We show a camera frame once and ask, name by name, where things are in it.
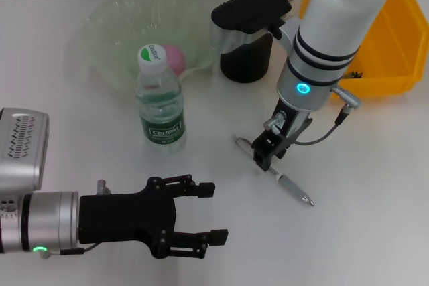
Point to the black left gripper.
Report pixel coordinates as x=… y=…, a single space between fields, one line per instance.
x=127 y=217

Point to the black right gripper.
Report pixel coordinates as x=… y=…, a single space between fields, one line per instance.
x=283 y=132

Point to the grey clear ballpoint pen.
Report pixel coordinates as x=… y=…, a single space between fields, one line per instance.
x=291 y=187

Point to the green plastic wrapper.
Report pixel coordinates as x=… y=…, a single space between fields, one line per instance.
x=353 y=74

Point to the clear green-label water bottle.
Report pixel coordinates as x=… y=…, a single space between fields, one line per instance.
x=161 y=105

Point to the pink peach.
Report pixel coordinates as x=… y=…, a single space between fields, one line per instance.
x=176 y=58

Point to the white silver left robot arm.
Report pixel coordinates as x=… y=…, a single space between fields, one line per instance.
x=43 y=220

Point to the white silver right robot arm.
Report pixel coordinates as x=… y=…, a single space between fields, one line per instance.
x=332 y=31

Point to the black mesh pen holder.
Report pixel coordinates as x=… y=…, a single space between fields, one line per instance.
x=244 y=61

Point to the translucent green fruit plate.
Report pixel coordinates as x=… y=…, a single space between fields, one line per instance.
x=117 y=24

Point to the right wrist silver connector stub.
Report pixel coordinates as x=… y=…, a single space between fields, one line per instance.
x=275 y=122

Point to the wrist silver connector stub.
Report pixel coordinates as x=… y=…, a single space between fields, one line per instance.
x=275 y=122
x=103 y=186

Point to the left wrist silver connector stub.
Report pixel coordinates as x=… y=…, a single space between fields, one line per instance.
x=103 y=186

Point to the yellow plastic bin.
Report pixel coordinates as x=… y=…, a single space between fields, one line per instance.
x=385 y=65

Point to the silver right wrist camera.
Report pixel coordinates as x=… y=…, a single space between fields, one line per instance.
x=251 y=11

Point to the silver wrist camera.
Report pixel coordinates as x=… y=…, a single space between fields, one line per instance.
x=20 y=148
x=251 y=11

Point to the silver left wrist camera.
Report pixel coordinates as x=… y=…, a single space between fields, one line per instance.
x=20 y=148

